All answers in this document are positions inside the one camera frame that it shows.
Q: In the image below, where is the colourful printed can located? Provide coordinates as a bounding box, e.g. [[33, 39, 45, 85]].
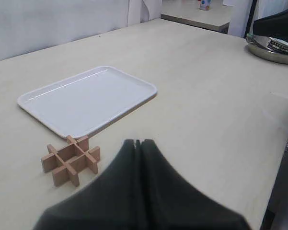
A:
[[199, 0, 211, 11]]

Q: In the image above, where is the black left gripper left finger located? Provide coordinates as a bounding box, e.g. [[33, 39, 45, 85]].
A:
[[34, 139, 140, 230]]

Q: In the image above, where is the stainless steel basin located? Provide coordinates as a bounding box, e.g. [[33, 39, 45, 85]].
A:
[[246, 34, 288, 64]]

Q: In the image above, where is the notched wooden piece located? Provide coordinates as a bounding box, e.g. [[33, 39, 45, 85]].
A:
[[47, 144, 80, 187], [41, 135, 89, 173], [52, 144, 101, 187], [67, 135, 101, 174]]

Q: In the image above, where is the white curtain backdrop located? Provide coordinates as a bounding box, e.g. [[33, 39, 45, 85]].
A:
[[0, 0, 162, 60]]

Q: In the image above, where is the white rectangular plastic tray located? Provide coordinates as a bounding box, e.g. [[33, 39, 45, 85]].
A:
[[17, 66, 157, 138]]

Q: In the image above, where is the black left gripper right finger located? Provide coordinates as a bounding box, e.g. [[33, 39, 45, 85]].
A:
[[139, 139, 250, 230]]

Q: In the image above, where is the side table with brown edge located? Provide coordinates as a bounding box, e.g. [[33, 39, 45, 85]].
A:
[[161, 0, 233, 33]]

